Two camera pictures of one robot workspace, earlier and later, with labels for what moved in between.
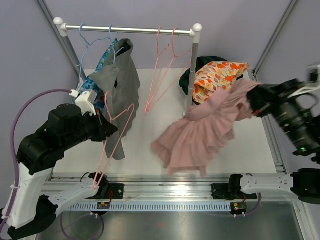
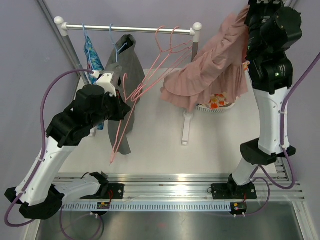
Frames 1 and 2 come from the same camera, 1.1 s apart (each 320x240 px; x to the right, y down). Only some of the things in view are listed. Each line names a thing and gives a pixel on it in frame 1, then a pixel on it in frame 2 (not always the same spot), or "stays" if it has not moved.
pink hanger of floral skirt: x=159 y=61 -> x=158 y=54
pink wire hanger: x=167 y=70 -> x=170 y=53
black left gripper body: x=92 y=127 -> x=112 y=109
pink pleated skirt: x=191 y=144 -> x=217 y=74
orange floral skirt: x=216 y=76 -> x=220 y=99
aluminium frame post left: x=62 y=41 stays
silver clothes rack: x=194 y=32 stays
